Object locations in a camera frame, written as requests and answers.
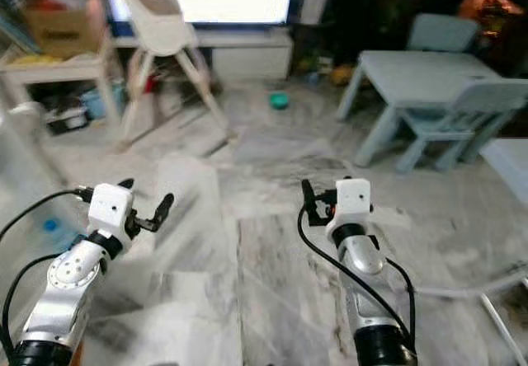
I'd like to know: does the clear bottle with blue label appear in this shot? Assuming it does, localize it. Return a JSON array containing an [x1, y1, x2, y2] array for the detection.
[[40, 213, 79, 251]]

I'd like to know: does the blue storage bin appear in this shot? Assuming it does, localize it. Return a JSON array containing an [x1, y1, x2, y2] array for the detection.
[[81, 86, 120, 120]]

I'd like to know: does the small green bowl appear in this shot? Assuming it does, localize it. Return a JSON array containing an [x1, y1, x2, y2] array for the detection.
[[268, 91, 291, 110]]

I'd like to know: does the light blue kids table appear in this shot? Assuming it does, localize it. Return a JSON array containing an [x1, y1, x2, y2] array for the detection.
[[336, 49, 504, 166]]

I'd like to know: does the white low side table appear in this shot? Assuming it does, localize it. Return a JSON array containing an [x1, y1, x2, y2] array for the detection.
[[0, 53, 120, 124]]

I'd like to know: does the white television cabinet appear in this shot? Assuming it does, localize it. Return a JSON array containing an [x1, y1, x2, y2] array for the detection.
[[115, 30, 295, 82]]

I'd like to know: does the light blue slatted kids chair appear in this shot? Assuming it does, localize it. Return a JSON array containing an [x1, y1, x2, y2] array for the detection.
[[394, 77, 528, 175]]

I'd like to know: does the white baby high chair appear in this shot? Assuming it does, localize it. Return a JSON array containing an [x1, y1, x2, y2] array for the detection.
[[111, 0, 236, 151]]

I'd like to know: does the white furniture corner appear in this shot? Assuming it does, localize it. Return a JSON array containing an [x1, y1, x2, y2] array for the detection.
[[478, 138, 528, 212]]

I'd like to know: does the brown cardboard box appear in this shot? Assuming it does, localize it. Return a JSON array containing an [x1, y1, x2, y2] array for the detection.
[[23, 0, 104, 58]]

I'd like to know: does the light blue solid-back kids chair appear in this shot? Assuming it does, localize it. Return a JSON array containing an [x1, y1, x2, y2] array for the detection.
[[407, 13, 483, 54]]

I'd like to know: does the white upright card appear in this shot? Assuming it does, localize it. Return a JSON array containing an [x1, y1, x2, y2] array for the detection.
[[299, 0, 327, 26]]

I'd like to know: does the orange foil balloon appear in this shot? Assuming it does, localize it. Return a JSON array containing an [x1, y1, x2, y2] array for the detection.
[[458, 0, 525, 41]]

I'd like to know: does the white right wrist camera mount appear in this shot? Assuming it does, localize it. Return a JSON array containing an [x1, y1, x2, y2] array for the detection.
[[334, 178, 374, 227]]

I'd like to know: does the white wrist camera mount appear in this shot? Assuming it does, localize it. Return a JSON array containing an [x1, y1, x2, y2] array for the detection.
[[88, 183, 134, 237], [334, 178, 374, 227]]

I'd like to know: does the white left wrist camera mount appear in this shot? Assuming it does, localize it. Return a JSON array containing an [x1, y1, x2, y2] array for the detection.
[[88, 183, 134, 237]]

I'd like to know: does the thin white tube frame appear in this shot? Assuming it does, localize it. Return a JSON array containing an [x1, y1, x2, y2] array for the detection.
[[412, 272, 528, 352]]

